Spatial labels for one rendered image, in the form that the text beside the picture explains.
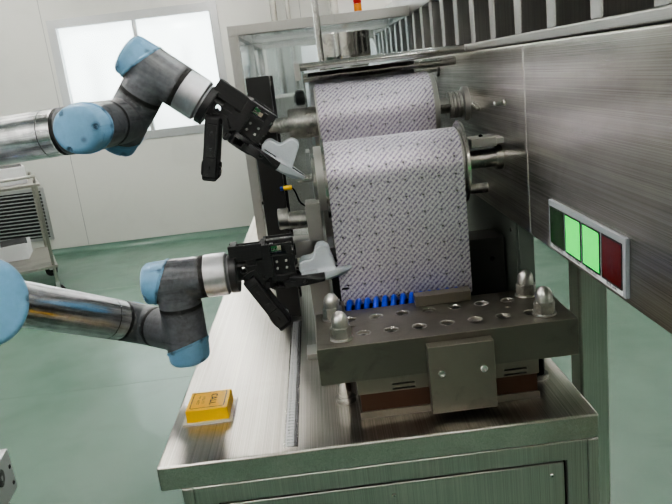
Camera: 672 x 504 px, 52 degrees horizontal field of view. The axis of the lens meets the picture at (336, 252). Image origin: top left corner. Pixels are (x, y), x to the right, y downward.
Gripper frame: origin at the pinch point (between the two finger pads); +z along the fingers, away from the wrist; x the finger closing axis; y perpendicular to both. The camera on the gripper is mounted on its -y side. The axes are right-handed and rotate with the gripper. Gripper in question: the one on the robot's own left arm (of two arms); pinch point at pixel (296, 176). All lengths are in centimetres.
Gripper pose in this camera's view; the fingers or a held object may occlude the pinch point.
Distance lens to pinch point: 122.6
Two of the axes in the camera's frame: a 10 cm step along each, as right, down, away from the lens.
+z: 8.3, 5.3, 1.6
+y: 5.5, -8.1, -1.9
